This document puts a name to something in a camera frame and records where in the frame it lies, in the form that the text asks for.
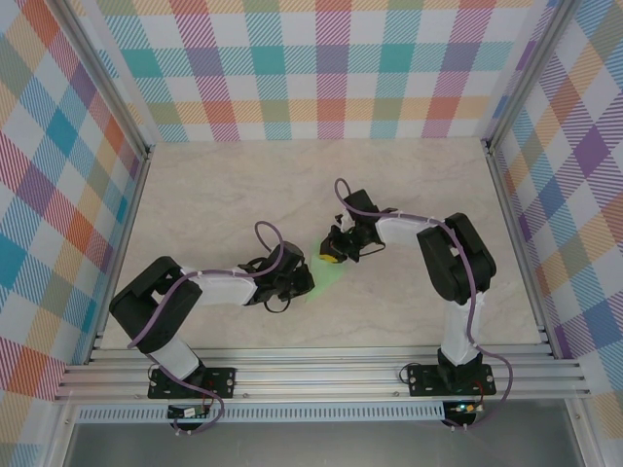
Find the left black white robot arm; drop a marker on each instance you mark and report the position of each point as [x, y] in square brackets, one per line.
[146, 301]

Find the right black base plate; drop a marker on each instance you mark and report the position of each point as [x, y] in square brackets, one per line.
[423, 382]

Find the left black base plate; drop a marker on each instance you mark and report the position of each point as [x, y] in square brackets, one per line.
[221, 382]

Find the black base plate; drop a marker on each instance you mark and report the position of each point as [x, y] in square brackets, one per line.
[221, 382]
[423, 382]

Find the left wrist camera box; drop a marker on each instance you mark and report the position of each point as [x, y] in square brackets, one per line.
[287, 255]

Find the green paper sheet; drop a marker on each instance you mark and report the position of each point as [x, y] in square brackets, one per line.
[323, 279]

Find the aluminium mounting rail beam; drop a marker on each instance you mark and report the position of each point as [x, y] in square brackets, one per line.
[316, 374]

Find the small dark circuit board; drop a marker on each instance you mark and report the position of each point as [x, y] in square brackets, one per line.
[187, 412]

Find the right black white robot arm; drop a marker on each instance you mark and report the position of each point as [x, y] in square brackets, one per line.
[457, 262]

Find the circuit board with green light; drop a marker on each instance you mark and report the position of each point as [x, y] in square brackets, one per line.
[465, 407]

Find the aluminium frame post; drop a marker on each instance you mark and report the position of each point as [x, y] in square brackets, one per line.
[528, 73]
[107, 78]

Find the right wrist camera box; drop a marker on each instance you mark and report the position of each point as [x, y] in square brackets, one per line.
[361, 202]

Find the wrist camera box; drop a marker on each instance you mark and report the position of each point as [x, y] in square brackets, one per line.
[287, 255]
[361, 202]

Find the aluminium table side rail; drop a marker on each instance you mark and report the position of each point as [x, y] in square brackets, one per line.
[123, 243]
[517, 243]

